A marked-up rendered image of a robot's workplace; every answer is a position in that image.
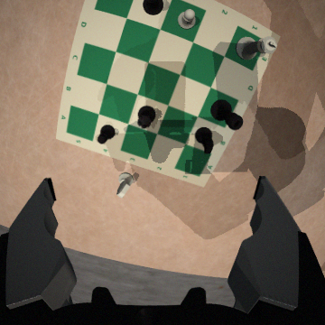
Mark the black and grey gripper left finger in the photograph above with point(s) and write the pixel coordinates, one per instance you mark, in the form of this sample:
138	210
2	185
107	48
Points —
36	275

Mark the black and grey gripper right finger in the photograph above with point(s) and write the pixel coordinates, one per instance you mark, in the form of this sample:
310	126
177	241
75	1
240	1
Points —
276	277

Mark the green and cream chessboard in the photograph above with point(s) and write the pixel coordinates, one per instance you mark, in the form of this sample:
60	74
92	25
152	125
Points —
123	58

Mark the white pawn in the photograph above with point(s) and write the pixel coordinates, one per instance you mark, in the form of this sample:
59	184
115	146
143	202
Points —
186	22

